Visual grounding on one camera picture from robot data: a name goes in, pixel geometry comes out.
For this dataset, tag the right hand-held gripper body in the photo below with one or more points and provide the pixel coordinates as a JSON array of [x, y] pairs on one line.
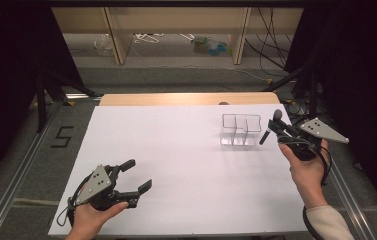
[[322, 130]]

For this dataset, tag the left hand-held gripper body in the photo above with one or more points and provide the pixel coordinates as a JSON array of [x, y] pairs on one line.
[[97, 183]]

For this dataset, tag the clear acrylic organizer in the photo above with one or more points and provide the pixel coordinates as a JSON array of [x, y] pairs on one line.
[[234, 124]]

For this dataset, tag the person's left hand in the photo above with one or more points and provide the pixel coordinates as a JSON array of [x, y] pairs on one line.
[[87, 223]]

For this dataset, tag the person's right hand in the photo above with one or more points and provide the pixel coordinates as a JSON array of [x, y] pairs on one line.
[[309, 176]]

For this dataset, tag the black stand legs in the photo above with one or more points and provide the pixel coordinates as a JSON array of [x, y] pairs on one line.
[[44, 100], [311, 90]]

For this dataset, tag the black curtain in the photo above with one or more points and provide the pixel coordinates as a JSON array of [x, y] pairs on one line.
[[6, 83], [359, 83]]

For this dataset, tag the green and blue toys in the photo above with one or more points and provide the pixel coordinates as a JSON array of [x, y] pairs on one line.
[[209, 46]]

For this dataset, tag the clear plastic bag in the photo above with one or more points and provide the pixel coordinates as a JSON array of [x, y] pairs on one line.
[[103, 45]]

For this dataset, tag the wooden shelf unit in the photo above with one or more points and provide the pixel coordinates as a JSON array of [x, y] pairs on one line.
[[176, 20]]

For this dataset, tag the aluminium floor rail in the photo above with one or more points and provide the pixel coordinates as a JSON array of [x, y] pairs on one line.
[[352, 203], [12, 186]]

